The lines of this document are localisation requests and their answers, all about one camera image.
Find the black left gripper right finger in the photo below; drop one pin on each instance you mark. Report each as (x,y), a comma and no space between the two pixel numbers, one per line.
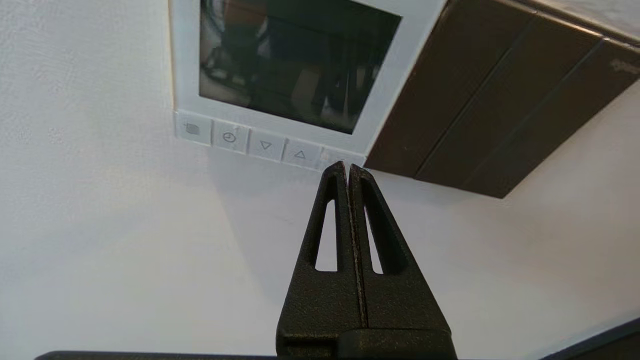
(400,300)

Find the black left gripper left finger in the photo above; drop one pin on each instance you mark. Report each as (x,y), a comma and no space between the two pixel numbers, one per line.
(325,300)

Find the dark grey wall switch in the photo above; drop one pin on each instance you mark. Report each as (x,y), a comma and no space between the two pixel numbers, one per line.
(500,100)

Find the white wall thermostat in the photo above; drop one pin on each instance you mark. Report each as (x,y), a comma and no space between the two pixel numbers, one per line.
(300,60)

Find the bronze glass panel black frame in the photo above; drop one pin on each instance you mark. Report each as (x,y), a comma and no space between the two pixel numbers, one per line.
(605,345)

